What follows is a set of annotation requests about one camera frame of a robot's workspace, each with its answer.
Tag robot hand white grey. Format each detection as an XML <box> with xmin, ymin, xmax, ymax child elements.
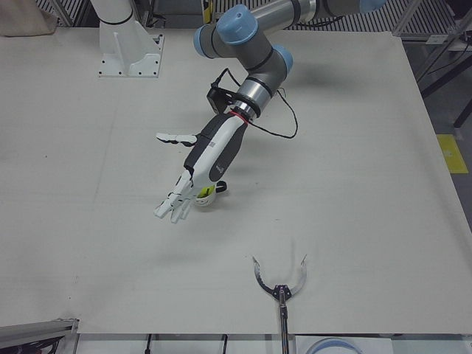
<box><xmin>153</xmin><ymin>111</ymin><xmax>252</xmax><ymax>223</ymax></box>

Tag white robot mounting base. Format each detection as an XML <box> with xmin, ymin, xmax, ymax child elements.
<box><xmin>88</xmin><ymin>0</ymin><xmax>165</xmax><ymax>79</ymax></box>

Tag metal reacher grabber tool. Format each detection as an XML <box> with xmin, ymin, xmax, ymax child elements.
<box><xmin>251</xmin><ymin>253</ymin><xmax>309</xmax><ymax>354</ymax></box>

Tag beige cloth bag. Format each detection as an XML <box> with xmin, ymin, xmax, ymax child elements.
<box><xmin>0</xmin><ymin>0</ymin><xmax>58</xmax><ymax>38</ymax></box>

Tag black stand legs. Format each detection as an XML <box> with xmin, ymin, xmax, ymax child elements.
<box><xmin>416</xmin><ymin>29</ymin><xmax>472</xmax><ymax>128</ymax></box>

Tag aluminium profile bar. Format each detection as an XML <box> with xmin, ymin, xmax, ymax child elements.
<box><xmin>0</xmin><ymin>317</ymin><xmax>80</xmax><ymax>354</ymax></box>

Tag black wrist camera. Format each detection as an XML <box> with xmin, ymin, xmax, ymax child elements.
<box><xmin>206</xmin><ymin>83</ymin><xmax>237</xmax><ymax>114</ymax></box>

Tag small white cup black handle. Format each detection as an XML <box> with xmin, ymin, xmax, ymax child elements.
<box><xmin>194</xmin><ymin>180</ymin><xmax>229</xmax><ymax>209</ymax></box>

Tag thin black camera cable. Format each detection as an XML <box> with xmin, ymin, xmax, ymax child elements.
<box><xmin>212</xmin><ymin>68</ymin><xmax>299</xmax><ymax>140</ymax></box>

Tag blue white ring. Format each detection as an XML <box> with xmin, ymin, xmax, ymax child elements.
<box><xmin>308</xmin><ymin>337</ymin><xmax>364</xmax><ymax>354</ymax></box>

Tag aluminium rail frame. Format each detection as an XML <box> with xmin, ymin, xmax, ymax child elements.
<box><xmin>392</xmin><ymin>0</ymin><xmax>472</xmax><ymax>46</ymax></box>

